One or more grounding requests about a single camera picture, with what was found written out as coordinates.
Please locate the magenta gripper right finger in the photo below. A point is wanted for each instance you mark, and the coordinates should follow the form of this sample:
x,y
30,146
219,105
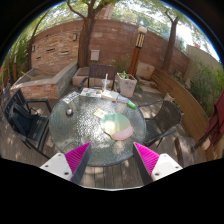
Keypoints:
x,y
146,160

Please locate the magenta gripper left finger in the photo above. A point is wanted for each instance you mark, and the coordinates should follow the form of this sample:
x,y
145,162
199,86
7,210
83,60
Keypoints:
x,y
77,160

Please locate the pastel green pink mouse pad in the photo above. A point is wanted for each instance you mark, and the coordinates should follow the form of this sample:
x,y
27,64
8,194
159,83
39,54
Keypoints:
x,y
117,126

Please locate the wicker chair at right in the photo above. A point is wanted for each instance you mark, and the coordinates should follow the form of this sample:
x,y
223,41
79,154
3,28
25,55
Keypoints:
x,y
167,121

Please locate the round glass patio table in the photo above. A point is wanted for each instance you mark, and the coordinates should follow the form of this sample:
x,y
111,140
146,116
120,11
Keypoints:
x,y
69,132

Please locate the yellow sticky note card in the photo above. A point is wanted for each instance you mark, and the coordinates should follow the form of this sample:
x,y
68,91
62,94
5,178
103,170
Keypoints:
x,y
100,113

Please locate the green marker bottle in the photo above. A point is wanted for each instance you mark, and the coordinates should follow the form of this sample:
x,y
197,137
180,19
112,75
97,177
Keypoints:
x,y
131,104

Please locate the dark chair at left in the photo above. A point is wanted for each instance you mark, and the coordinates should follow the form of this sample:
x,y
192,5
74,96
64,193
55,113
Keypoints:
x,y
30,126

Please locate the printed paper sheet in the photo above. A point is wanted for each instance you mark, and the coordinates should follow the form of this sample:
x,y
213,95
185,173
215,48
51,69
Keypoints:
x,y
70,97

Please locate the colourful magazine on table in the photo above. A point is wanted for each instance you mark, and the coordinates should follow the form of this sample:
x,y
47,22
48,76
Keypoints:
x,y
90,92

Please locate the curved wooden bench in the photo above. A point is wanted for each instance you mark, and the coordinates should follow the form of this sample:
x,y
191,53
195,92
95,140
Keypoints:
x,y
195,119

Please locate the red folded umbrella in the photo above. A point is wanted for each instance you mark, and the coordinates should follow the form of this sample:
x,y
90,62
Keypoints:
x,y
215,127

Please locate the white open book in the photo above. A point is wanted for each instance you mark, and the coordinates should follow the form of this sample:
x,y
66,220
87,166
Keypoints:
x,y
110,95

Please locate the white square planter pot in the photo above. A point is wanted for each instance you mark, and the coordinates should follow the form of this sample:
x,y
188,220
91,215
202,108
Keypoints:
x,y
126,84

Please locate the clear plastic cup with straw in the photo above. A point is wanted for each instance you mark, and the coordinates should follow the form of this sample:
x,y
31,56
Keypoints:
x,y
105,83

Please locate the stone raised planter box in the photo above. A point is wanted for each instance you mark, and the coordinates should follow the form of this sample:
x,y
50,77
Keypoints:
x,y
51,88

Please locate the brown chair behind table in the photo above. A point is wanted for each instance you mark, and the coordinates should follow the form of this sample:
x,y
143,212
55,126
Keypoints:
x,y
100,71

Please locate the central tree trunk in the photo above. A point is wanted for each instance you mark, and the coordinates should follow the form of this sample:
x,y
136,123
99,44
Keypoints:
x,y
93,8

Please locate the right tree trunk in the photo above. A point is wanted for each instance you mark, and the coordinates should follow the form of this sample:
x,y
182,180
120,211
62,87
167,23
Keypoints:
x,y
171,42

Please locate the wooden lamp post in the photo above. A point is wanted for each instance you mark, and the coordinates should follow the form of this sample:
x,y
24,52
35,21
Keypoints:
x,y
136,53

